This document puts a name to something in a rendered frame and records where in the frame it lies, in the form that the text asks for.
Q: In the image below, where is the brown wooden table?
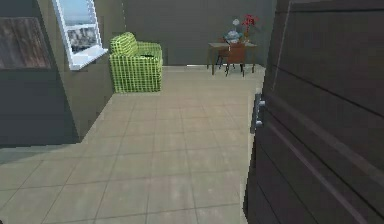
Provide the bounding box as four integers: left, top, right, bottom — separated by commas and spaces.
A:
206, 41, 259, 76

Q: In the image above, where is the brown wooden chair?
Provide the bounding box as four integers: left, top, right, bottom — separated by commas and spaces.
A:
224, 42, 248, 78

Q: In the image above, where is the green checked armchair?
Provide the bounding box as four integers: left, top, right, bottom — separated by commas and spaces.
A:
109, 31, 164, 94

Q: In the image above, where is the blue grey round object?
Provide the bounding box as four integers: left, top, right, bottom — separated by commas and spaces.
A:
223, 18, 244, 45

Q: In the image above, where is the red flower plant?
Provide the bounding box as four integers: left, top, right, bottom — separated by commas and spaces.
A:
241, 13, 259, 44

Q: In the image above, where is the dark brown room door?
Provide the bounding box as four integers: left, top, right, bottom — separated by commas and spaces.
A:
244, 0, 384, 224

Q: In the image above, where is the white framed window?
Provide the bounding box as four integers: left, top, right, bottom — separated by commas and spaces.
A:
52, 0, 109, 71

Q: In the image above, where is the grey door handle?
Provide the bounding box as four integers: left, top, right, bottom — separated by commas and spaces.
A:
250, 91, 267, 135

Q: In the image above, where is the brown framed wall picture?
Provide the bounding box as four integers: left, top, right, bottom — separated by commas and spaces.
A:
0, 16, 52, 70

